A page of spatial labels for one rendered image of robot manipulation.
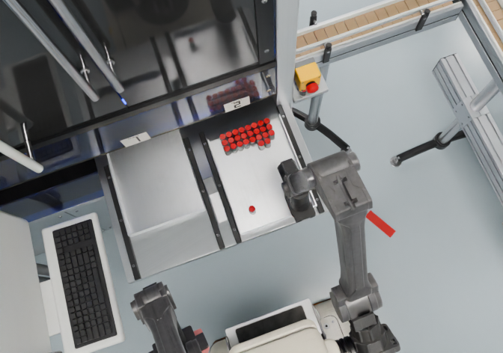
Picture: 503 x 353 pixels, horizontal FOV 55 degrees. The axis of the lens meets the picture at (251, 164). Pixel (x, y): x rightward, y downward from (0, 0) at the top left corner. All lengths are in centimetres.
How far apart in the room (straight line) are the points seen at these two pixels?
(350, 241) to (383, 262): 153
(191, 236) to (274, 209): 29
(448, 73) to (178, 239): 133
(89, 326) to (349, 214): 106
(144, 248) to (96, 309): 26
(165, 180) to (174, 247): 23
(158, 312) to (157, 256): 58
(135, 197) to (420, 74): 177
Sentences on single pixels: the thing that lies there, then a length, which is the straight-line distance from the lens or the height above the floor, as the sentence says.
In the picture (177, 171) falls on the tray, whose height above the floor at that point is 88.
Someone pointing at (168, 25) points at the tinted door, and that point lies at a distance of 112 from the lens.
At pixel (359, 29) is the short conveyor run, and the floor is 97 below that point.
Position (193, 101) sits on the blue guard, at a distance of 144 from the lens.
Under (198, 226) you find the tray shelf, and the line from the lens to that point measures 160.
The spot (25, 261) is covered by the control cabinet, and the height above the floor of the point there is 88.
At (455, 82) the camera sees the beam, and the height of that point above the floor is 55.
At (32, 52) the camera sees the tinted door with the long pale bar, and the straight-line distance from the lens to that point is 111.
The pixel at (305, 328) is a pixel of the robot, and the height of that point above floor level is 131.
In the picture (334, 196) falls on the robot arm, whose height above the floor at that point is 157.
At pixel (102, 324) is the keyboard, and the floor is 83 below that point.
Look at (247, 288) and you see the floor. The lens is 244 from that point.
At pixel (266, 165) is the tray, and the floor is 88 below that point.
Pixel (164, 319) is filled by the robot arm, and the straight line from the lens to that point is 103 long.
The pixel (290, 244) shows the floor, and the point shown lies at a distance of 246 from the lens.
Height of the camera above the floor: 244
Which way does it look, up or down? 73 degrees down
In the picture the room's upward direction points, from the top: 11 degrees counter-clockwise
